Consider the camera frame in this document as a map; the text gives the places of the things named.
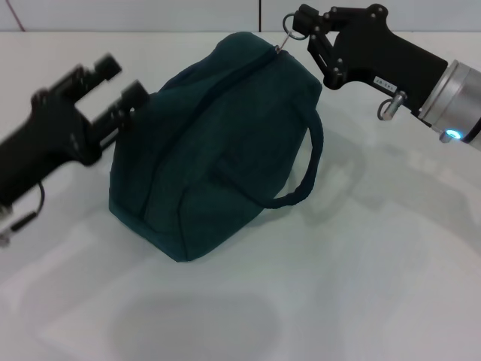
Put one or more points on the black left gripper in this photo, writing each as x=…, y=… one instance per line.
x=41, y=143

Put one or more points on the dark teal fabric bag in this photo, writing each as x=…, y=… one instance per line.
x=225, y=150

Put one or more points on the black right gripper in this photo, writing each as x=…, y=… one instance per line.
x=383, y=56

